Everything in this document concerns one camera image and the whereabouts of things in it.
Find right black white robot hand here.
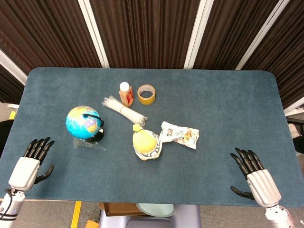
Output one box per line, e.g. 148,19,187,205
229,147,282,209

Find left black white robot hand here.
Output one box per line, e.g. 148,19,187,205
8,136,55,192

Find small globe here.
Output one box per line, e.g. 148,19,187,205
65,105,105,144

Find lavender robot base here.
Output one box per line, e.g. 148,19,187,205
98,204,202,228

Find black rounded object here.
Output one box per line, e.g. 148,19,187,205
0,120,15,159

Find black bulky object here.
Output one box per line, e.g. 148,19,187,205
292,136,304,155

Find clear plastic sheet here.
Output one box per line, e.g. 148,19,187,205
73,137,106,152

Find blue felt table mat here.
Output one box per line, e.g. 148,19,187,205
0,67,304,208

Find white crumpled snack bag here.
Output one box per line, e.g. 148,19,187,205
159,121,200,150

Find brown cardboard box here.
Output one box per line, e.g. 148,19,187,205
98,202,147,217

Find pale green plate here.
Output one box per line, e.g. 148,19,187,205
135,203,176,218

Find bundle of white noodles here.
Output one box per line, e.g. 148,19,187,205
102,95,148,128

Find yellow plush toy striped scarf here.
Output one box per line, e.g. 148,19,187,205
132,124,163,162

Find brown juice bottle white cap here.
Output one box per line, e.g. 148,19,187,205
118,82,134,107

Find brown packing tape roll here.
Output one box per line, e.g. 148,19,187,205
137,84,157,105

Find brown partition screen white frames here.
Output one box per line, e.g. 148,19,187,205
0,0,304,112

